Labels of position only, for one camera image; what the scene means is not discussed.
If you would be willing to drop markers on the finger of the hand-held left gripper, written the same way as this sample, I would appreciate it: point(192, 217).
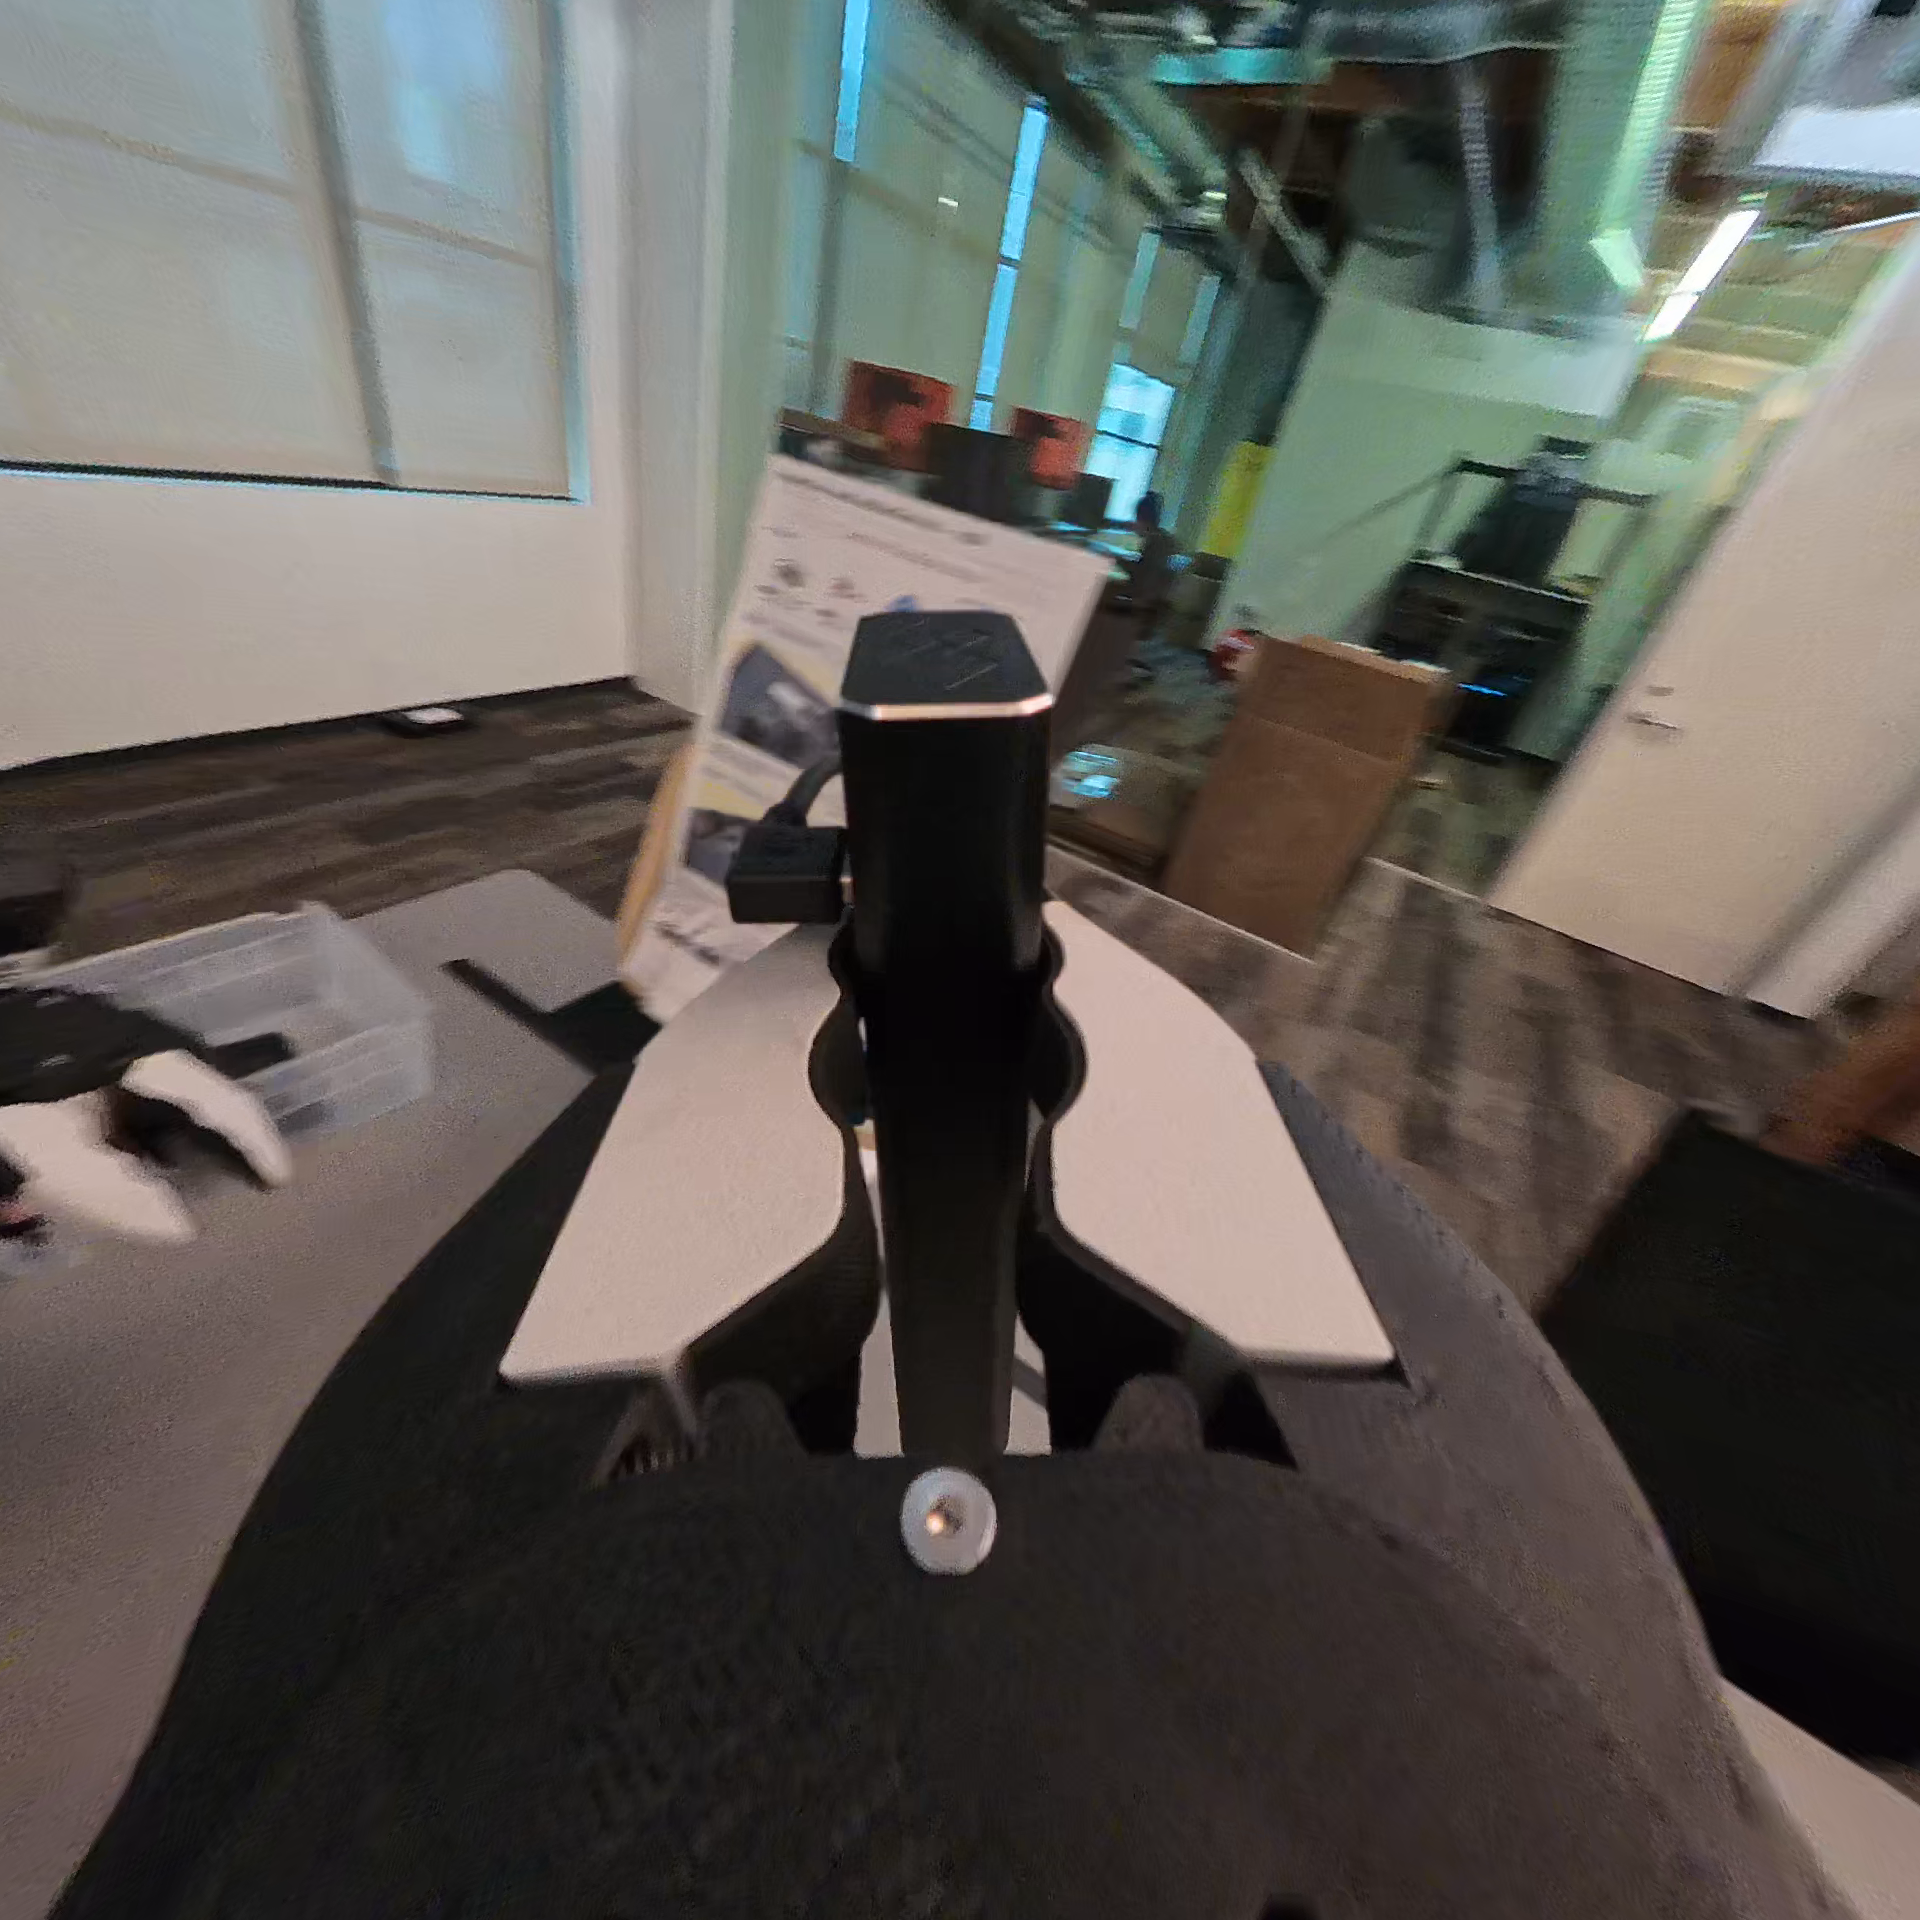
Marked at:
point(89, 1177)
point(211, 1118)

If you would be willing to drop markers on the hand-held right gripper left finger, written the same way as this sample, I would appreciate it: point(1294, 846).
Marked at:
point(705, 1184)

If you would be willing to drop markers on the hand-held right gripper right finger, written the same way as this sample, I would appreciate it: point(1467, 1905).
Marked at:
point(1200, 1184)

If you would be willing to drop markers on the black usb hub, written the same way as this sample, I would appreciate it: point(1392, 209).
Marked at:
point(945, 1049)

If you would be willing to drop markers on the translucent plastic box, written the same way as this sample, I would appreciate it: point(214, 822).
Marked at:
point(345, 1020)

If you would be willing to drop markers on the brown cardboard box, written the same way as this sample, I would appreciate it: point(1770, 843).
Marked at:
point(1306, 780)

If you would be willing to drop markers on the flat black floor device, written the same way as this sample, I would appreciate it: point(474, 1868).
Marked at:
point(424, 723)

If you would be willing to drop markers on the small red object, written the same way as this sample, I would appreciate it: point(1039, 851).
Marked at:
point(1237, 651)

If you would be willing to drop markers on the black chair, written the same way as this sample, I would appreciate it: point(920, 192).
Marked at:
point(1755, 1424)

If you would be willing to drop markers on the black equipment rack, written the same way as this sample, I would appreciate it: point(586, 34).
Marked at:
point(1499, 644)

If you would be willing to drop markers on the printed poster board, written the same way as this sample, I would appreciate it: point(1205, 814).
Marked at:
point(902, 540)

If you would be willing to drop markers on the white door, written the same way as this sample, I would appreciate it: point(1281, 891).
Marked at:
point(1694, 675)

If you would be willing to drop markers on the black monitor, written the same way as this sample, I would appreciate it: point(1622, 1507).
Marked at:
point(971, 468)

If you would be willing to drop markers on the white window blind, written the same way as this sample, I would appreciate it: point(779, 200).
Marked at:
point(181, 271)

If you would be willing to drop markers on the ceiling strip light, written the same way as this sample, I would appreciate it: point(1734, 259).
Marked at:
point(1704, 271)

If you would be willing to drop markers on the yellow wall sign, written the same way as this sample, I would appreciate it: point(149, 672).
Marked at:
point(1233, 504)

